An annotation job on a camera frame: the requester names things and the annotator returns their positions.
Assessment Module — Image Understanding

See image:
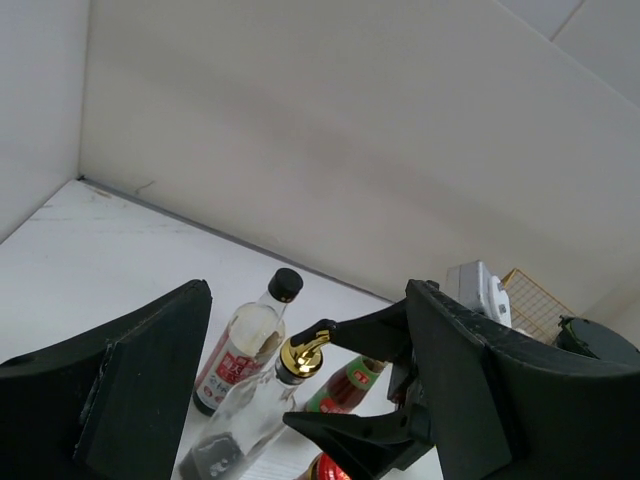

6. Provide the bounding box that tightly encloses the gold wire rack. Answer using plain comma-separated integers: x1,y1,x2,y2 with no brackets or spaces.
502,268,573,344

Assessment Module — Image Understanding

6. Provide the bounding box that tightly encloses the glass oil bottle gold spout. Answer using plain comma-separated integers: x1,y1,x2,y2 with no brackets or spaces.
172,329,330,479

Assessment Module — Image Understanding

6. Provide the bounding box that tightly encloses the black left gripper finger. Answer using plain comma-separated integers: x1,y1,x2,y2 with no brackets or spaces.
1,280,212,479

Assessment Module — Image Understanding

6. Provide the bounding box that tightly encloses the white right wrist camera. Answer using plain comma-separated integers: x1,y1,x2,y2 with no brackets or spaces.
443,260,512,328

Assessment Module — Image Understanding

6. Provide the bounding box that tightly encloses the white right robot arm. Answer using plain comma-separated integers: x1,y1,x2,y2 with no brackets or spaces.
283,280,639,479

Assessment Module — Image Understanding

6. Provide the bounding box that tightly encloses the red lid sauce jar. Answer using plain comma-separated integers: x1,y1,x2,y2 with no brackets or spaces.
297,453,351,480

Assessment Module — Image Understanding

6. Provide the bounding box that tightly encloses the clear bottle black cap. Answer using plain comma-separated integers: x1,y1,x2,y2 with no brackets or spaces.
192,267,304,416

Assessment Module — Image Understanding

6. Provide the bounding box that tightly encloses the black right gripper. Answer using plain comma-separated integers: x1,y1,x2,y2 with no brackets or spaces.
283,280,639,479

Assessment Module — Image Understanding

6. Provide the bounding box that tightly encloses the tall sauce bottle yellow cap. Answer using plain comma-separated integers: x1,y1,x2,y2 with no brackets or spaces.
303,355,386,414

